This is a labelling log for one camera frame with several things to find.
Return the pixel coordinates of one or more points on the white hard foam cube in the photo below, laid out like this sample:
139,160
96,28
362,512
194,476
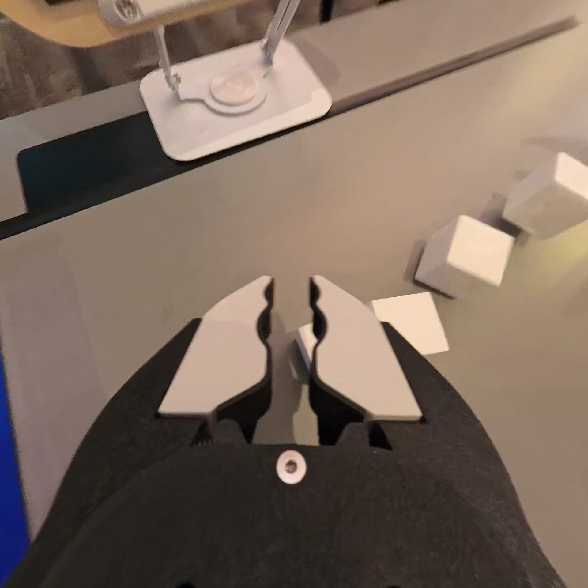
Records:
549,197
464,255
409,321

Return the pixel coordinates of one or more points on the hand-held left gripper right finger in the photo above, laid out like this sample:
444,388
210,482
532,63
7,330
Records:
363,363

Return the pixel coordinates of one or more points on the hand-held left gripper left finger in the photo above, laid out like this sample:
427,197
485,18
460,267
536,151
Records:
220,358

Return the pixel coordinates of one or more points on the wooden book stand white base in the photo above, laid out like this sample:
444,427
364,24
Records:
229,119

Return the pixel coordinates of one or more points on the blue plastic bin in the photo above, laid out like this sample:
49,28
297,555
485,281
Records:
11,459

